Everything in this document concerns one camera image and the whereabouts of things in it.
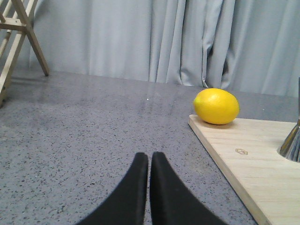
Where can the wooden dish rack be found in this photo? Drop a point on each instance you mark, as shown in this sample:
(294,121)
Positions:
(17,15)

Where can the grey curtain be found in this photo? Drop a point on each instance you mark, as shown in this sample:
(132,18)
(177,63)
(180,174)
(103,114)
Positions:
(245,45)

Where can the steel double jigger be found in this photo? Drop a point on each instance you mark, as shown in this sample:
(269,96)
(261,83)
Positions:
(290,149)

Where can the yellow lemon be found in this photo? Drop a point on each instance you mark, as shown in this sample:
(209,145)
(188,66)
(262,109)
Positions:
(216,106)

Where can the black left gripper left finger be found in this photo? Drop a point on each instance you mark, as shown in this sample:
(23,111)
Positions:
(126,204)

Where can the wooden cutting board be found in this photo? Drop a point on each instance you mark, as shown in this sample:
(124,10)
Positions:
(246,152)

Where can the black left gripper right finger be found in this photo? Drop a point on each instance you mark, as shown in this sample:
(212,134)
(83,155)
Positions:
(171,202)

